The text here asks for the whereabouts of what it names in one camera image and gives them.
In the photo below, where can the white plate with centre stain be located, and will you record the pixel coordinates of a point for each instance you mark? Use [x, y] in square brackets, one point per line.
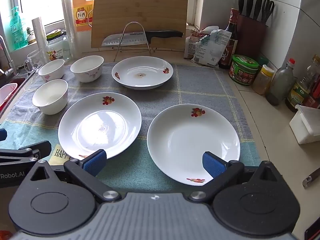
[142, 66]

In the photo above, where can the black kitchen scissors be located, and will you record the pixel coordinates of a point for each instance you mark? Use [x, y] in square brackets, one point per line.
[267, 10]

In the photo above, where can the green dish soap bottle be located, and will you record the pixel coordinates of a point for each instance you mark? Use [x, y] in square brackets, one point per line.
[17, 32]

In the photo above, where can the bamboo cutting board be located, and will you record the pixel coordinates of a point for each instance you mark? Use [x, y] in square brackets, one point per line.
[140, 10]

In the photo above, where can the small green capped jar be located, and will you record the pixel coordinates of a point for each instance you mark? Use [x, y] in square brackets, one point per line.
[263, 61]

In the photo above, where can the white printed plastic bag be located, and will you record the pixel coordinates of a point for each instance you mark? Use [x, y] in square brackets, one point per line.
[212, 47]

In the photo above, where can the red packet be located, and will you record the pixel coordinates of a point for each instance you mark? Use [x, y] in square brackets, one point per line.
[315, 95]

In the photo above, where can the black binder clip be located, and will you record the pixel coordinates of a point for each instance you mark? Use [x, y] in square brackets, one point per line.
[196, 28]

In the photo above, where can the tall plastic wrap roll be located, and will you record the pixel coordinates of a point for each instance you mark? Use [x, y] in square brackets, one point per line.
[68, 25]

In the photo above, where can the grey teal checked cloth mat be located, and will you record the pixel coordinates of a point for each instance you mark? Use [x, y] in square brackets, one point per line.
[160, 97]

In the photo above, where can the oil bottle with yellow label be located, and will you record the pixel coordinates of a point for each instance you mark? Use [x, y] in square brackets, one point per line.
[297, 97]

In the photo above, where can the short plastic wrap roll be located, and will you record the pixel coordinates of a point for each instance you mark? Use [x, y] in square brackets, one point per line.
[40, 37]

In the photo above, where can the glass jar with green lid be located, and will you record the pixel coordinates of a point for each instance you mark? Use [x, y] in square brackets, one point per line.
[58, 48]

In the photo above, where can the dark soy sauce bottle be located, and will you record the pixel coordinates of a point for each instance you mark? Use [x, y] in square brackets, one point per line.
[228, 52]

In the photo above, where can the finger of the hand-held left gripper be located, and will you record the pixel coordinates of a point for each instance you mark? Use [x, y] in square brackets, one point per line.
[2, 134]
[45, 147]

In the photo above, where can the orange cooking wine jug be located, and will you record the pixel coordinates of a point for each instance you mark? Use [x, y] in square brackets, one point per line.
[81, 5]

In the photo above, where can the window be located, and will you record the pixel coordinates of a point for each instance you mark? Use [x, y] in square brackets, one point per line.
[45, 0]

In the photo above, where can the small white flower bowl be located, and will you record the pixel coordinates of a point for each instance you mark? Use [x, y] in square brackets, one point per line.
[51, 71]

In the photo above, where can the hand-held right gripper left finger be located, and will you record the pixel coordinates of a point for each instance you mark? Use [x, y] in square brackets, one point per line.
[96, 161]

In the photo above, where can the sauce jar with green lid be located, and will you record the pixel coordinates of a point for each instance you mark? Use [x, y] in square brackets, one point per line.
[242, 73]

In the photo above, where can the small potted plant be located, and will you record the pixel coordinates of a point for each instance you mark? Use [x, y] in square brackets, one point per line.
[31, 38]

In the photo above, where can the clear glass mug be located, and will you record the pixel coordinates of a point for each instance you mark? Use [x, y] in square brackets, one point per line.
[35, 58]

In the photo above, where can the orange white food bag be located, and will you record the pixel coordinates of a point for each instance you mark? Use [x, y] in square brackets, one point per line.
[190, 46]

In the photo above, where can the glass bottle with red cap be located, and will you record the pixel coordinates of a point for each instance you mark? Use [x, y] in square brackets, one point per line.
[280, 85]

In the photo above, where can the deep white flower plate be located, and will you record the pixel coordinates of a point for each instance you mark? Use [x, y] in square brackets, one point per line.
[185, 140]

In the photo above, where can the white plastic container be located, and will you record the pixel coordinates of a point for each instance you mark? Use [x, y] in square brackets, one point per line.
[303, 130]

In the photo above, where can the plain white bowl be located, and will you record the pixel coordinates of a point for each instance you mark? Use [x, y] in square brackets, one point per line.
[50, 105]

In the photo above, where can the steel faucet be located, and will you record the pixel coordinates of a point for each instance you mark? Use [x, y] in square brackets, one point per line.
[7, 57]

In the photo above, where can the white strainer basket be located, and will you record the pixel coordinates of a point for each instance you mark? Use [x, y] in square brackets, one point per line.
[7, 95]

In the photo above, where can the shallow white flower plate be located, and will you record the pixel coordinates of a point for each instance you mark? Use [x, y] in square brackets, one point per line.
[100, 130]

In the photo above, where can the steel sink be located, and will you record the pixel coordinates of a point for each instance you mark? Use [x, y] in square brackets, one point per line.
[21, 76]

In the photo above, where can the spice jar with yellow lid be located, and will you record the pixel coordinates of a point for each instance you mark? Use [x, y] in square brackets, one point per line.
[261, 82]

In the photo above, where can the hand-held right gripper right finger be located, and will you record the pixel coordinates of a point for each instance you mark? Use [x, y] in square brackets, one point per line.
[212, 163]

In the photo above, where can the dark red knife block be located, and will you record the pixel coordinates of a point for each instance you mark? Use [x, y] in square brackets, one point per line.
[250, 35]

